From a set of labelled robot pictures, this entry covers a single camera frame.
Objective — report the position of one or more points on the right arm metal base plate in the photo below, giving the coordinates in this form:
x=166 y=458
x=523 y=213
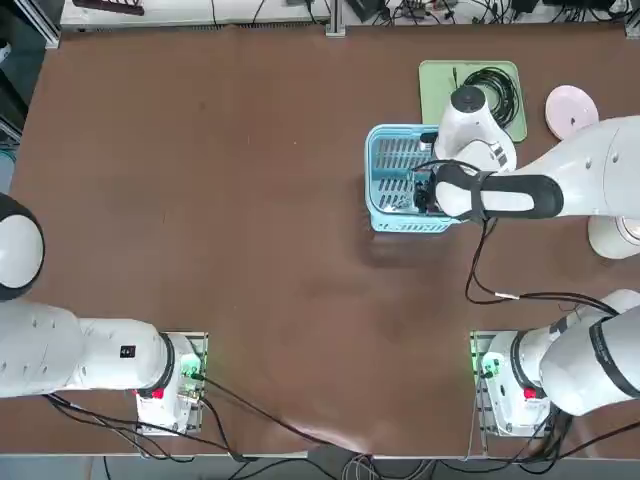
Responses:
x=477 y=360

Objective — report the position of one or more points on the pink plate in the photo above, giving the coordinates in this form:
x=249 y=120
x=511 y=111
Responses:
x=570 y=107

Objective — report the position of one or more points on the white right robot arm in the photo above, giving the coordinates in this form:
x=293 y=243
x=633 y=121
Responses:
x=590 y=170

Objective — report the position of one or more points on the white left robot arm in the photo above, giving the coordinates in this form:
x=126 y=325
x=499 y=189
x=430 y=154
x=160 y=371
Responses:
x=50 y=350

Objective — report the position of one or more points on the blue plastic basket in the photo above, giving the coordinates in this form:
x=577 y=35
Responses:
x=372 y=200

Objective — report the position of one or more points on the aluminium table edge rail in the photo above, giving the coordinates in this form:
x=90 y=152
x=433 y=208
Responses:
x=200 y=26

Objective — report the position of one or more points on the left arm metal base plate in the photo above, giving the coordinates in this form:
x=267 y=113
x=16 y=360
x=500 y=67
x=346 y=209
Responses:
x=197 y=410

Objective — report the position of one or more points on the aluminium profile post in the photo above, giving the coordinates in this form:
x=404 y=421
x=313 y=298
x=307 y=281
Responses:
x=335 y=17

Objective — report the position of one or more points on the dark red rack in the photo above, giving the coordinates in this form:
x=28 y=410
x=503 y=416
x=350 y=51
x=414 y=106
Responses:
x=110 y=6

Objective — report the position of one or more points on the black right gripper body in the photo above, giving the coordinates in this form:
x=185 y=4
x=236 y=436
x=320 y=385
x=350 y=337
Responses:
x=424 y=195

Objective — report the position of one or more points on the green tray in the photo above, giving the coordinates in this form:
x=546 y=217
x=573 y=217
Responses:
x=435 y=90

